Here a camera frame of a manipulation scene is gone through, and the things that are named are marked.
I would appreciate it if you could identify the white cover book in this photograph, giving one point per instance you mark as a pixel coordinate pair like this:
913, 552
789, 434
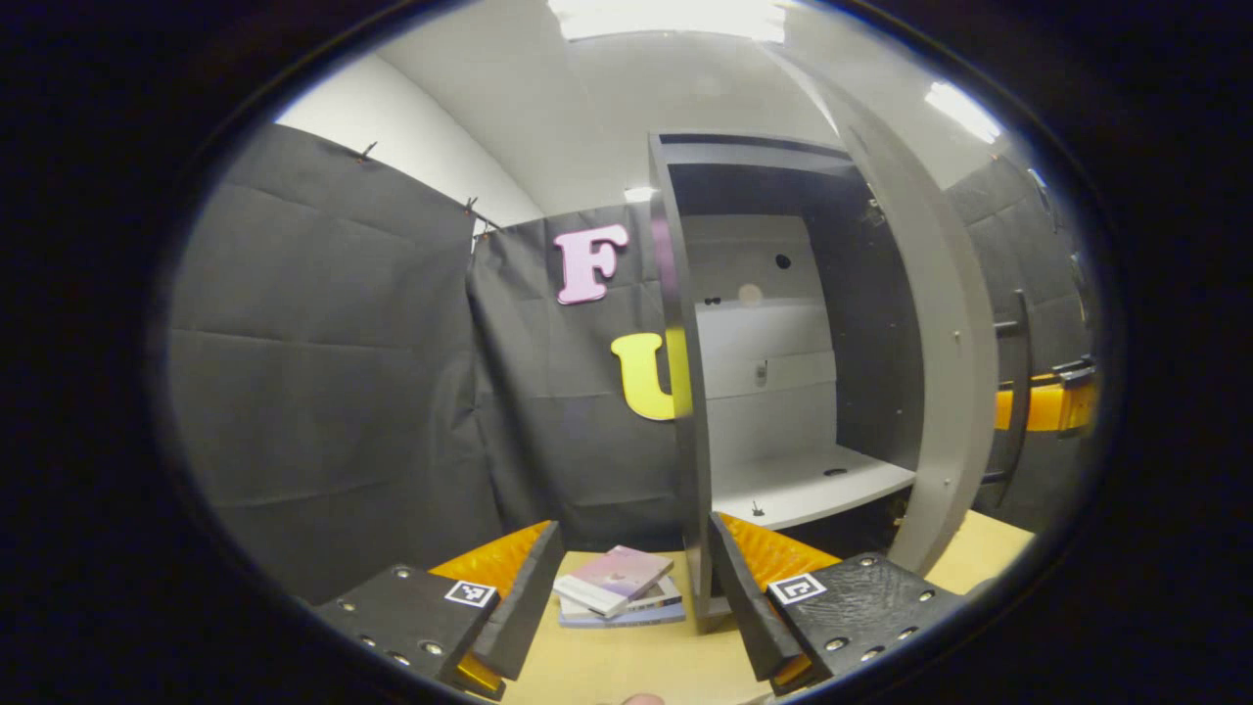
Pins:
668, 594

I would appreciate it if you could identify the white cabinet shelf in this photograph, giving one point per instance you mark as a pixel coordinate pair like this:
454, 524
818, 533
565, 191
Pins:
803, 485

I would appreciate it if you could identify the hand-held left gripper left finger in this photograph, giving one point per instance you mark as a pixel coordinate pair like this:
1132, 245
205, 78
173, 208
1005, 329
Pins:
524, 607

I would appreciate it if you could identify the blue cover book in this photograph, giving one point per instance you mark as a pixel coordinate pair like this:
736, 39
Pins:
636, 620

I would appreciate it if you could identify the ceiling light panel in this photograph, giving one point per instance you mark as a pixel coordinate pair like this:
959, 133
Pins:
964, 111
639, 194
666, 15

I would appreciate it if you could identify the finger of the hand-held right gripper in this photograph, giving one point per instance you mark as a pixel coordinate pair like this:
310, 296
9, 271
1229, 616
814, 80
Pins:
1038, 408

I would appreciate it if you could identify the black backdrop cloth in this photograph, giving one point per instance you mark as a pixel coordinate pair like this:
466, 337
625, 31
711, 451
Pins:
323, 392

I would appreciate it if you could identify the grey cabinet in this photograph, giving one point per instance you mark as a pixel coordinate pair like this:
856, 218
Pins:
764, 392

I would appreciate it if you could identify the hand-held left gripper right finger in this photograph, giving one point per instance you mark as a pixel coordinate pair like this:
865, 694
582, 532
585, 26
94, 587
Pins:
749, 607

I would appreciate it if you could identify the pink cover book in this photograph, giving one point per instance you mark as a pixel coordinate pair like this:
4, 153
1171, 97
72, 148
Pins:
617, 578

